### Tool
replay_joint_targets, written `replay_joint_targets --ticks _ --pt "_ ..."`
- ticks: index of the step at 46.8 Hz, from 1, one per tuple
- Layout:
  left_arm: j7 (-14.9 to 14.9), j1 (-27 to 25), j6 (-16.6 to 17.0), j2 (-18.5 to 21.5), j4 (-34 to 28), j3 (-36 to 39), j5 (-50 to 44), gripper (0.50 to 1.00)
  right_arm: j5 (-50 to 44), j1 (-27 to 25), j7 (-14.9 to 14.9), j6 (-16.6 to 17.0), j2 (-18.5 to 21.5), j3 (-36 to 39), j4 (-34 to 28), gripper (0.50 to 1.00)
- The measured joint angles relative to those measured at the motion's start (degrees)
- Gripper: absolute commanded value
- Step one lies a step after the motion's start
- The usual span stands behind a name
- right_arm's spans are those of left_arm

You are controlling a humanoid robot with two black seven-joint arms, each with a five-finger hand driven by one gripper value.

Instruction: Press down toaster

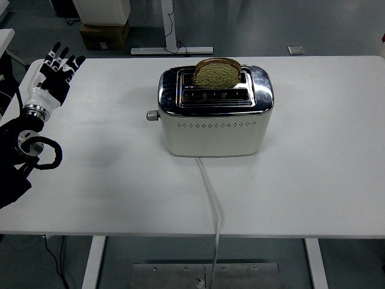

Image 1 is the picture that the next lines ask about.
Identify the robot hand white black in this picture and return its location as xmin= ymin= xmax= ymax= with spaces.
xmin=23 ymin=41 xmax=87 ymax=110

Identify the cream and chrome toaster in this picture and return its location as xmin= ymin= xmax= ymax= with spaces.
xmin=146 ymin=64 xmax=275 ymax=158

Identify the white side table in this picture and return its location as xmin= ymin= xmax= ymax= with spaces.
xmin=0 ymin=28 xmax=31 ymax=70

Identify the brown cardboard box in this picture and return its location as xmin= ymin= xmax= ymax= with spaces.
xmin=79 ymin=20 xmax=131 ymax=51

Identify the white box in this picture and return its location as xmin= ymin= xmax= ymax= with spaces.
xmin=72 ymin=0 xmax=132 ymax=26

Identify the white desk stand with foot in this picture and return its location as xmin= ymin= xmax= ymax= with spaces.
xmin=130 ymin=0 xmax=214 ymax=57

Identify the white table leg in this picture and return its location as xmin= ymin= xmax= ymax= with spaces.
xmin=303 ymin=238 xmax=329 ymax=289
xmin=81 ymin=235 xmax=106 ymax=289

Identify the brown bread slice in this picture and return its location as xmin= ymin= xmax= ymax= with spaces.
xmin=192 ymin=57 xmax=242 ymax=90

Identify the black cable on stand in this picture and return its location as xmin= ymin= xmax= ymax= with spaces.
xmin=164 ymin=0 xmax=189 ymax=57

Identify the black cable under table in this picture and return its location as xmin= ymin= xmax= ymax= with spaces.
xmin=43 ymin=235 xmax=70 ymax=289

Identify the white power cord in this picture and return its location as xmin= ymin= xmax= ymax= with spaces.
xmin=194 ymin=156 xmax=225 ymax=289

